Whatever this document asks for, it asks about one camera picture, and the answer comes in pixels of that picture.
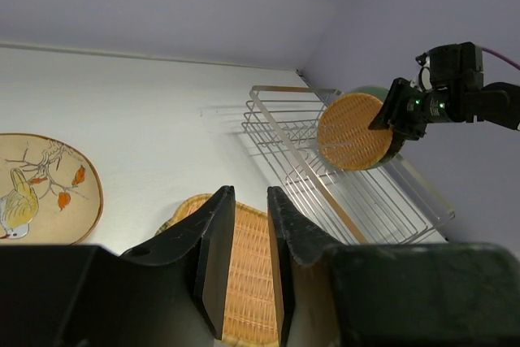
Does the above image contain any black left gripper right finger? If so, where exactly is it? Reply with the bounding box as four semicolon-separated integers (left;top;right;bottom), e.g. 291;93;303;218
267;187;519;346

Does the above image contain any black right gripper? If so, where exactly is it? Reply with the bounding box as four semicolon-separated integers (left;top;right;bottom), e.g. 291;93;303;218
368;42;483;160

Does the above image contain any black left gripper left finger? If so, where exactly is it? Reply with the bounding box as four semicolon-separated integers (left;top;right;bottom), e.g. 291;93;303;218
1;186;236;346

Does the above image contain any small orange woven plate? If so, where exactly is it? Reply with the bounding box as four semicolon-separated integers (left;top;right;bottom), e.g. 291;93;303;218
317;93;393;171

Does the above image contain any green rim woven plate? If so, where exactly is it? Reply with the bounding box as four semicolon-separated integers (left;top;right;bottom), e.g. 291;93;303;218
154;221;172;236

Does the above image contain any large orange woven plate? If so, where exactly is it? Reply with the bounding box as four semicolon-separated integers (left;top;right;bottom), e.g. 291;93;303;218
170;193;281;344

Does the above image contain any beige leaf pattern plate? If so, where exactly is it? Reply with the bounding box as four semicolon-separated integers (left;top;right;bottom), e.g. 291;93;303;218
1;132;104;245

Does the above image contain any green flower pattern plate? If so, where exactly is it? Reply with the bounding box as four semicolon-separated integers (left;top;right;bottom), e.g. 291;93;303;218
345;85;393;170

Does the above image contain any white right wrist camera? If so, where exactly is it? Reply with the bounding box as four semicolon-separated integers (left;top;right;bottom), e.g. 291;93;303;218
409;53;431;92

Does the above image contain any metal wire dish rack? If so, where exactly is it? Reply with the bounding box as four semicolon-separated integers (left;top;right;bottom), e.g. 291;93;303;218
242;85;455;244

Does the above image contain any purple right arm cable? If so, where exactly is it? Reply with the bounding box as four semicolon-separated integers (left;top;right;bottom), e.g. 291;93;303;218
481;46;520;72

